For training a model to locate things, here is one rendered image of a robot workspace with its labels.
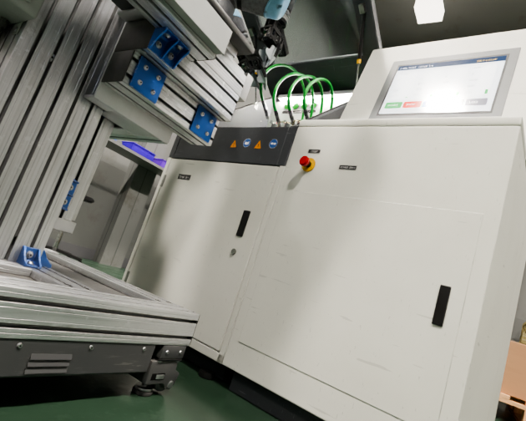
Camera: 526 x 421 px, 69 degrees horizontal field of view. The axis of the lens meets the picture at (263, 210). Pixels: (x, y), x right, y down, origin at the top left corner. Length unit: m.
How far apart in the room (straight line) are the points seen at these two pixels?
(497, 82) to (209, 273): 1.24
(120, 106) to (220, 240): 0.62
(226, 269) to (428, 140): 0.79
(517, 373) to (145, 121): 2.80
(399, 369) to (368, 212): 0.44
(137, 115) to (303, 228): 0.62
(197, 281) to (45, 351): 0.75
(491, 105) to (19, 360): 1.50
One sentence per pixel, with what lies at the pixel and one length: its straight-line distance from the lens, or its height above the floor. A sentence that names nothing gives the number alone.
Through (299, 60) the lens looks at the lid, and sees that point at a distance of 2.29.
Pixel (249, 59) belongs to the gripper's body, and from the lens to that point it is 1.81.
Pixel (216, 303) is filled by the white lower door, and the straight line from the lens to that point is 1.42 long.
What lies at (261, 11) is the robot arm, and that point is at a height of 1.14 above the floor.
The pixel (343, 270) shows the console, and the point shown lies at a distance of 1.17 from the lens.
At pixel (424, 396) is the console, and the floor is 0.23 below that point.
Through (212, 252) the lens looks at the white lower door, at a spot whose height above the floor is 0.41.
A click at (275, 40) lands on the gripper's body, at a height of 1.30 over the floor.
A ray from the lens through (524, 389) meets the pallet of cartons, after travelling 3.23.
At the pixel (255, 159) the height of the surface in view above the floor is 0.81.
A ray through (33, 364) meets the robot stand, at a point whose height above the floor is 0.09.
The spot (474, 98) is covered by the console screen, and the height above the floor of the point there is 1.21.
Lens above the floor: 0.37
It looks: 10 degrees up
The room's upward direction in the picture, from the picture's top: 18 degrees clockwise
